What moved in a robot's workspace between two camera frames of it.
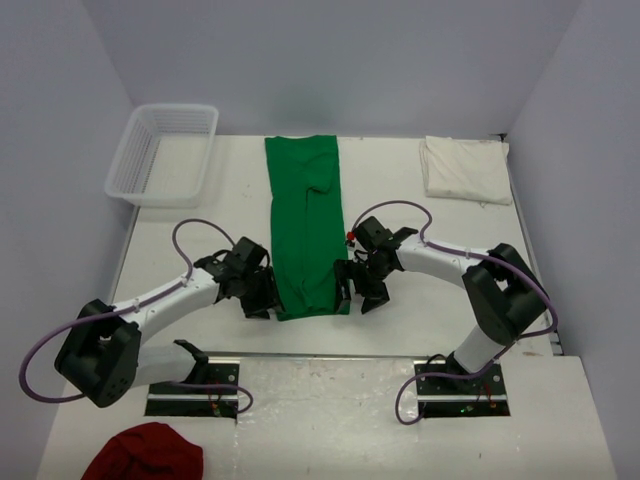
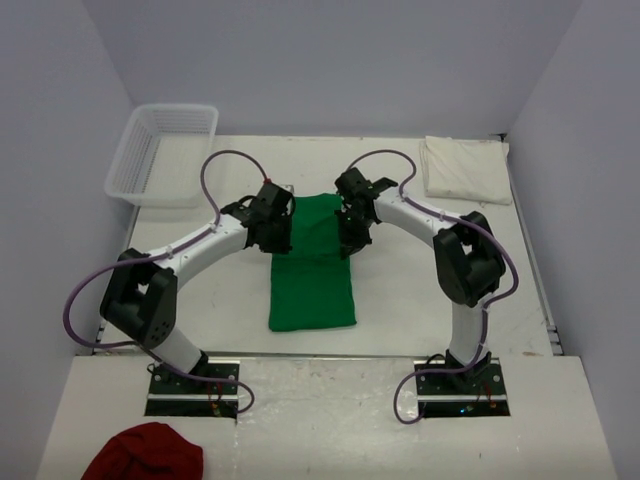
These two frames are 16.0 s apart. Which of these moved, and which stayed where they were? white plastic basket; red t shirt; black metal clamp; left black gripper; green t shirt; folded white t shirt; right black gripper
Moved: green t shirt; right black gripper; left black gripper
Stayed: red t shirt; white plastic basket; folded white t shirt; black metal clamp
